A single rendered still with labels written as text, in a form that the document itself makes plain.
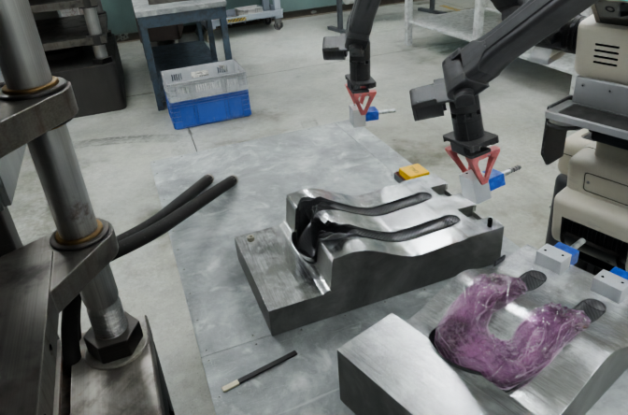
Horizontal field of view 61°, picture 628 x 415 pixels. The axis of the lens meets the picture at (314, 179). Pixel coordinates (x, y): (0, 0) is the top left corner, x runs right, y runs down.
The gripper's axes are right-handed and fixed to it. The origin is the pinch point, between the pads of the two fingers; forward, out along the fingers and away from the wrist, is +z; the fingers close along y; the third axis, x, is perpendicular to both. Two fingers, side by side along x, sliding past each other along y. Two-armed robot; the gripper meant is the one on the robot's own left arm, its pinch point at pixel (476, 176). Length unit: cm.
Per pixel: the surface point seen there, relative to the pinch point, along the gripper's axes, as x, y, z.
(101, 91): -93, -386, 9
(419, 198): -8.2, -11.4, 6.1
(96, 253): -71, 4, -16
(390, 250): -24.1, 6.0, 4.1
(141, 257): -88, -163, 62
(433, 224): -10.9, -1.3, 7.3
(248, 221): -44, -34, 6
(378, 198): -16.0, -15.5, 4.3
